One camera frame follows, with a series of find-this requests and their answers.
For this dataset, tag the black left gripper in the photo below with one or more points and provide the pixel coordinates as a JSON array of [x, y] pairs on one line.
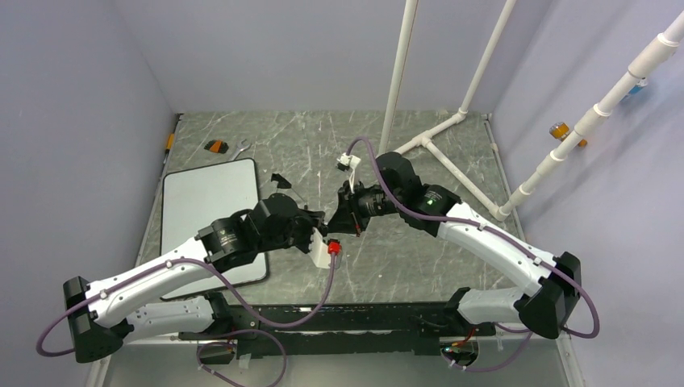
[[311, 220]]

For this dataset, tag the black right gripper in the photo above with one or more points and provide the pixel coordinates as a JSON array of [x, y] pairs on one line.
[[342, 221]]

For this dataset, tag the white framed whiteboard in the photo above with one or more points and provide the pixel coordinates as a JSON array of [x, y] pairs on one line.
[[192, 199]]

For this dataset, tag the white marker pen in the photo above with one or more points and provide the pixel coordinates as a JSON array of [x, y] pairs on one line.
[[356, 225]]

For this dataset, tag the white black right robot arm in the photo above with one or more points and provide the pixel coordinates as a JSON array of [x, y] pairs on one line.
[[545, 290]]

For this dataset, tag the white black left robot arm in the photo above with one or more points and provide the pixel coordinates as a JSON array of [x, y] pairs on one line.
[[104, 315]]

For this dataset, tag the silver open-end wrench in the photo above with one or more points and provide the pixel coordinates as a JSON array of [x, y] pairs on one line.
[[240, 147]]

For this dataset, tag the orange black small block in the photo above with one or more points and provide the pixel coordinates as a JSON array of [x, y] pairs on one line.
[[217, 146]]

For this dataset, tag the orange black edge tool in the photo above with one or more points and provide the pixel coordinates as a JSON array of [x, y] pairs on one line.
[[169, 143]]

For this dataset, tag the white diagonal PVC pipe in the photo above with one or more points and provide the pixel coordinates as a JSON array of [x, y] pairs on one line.
[[659, 50]]

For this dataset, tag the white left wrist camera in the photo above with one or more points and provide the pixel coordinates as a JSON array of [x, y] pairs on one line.
[[324, 253]]

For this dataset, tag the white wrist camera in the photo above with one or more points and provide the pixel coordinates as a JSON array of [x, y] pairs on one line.
[[349, 163], [324, 253]]

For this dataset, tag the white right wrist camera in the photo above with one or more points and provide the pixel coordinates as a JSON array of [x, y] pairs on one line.
[[349, 163]]

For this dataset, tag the white PVC pipe frame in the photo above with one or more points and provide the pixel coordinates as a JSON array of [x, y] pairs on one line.
[[439, 78]]

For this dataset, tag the orange yellow wall fitting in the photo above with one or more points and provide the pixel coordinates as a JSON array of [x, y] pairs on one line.
[[559, 130]]

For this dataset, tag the blue wall fitting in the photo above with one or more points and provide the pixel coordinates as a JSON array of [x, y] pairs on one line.
[[642, 83]]

